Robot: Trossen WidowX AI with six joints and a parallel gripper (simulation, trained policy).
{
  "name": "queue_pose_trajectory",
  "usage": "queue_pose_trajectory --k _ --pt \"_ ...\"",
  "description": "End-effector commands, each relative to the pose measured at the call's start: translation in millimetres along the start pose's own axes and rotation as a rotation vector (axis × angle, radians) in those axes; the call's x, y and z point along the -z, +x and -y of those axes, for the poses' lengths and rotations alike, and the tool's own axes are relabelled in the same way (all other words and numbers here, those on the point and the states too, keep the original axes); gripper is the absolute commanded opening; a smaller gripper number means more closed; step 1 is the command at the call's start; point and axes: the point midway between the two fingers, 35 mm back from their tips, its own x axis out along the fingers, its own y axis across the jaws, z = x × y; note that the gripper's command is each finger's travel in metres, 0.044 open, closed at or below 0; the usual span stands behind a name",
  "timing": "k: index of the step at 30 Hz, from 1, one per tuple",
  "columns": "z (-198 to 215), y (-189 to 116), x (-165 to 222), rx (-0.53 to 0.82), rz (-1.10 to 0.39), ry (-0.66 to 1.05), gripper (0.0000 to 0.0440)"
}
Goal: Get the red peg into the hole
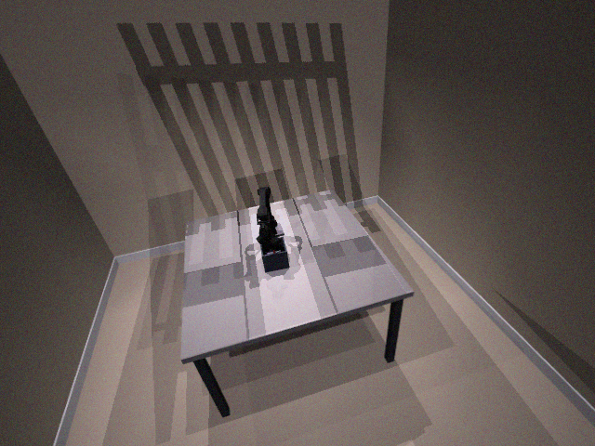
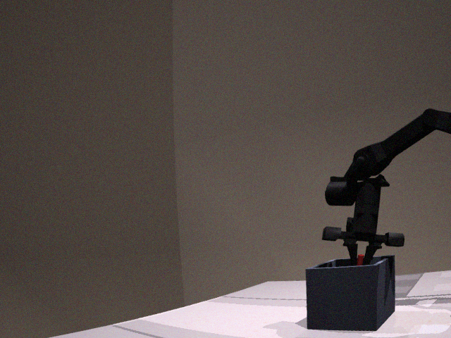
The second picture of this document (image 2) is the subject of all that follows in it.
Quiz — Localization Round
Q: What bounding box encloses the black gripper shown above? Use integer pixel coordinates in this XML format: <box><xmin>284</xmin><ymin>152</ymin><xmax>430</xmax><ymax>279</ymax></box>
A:
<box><xmin>322</xmin><ymin>204</ymin><xmax>404</xmax><ymax>266</ymax></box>

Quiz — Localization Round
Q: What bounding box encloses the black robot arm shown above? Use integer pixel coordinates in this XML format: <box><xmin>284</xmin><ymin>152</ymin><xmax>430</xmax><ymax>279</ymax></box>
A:
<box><xmin>325</xmin><ymin>108</ymin><xmax>451</xmax><ymax>206</ymax></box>

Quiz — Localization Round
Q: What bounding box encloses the red peg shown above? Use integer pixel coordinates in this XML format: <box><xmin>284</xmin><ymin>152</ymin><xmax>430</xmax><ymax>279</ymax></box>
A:
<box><xmin>357</xmin><ymin>254</ymin><xmax>364</xmax><ymax>266</ymax></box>

